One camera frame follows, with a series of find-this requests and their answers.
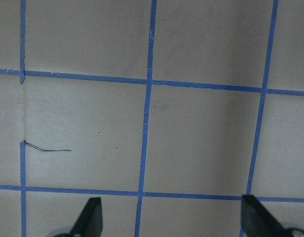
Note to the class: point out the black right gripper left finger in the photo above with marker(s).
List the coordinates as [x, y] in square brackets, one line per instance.
[90, 221]

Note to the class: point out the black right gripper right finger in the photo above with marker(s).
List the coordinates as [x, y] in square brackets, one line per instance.
[257, 221]

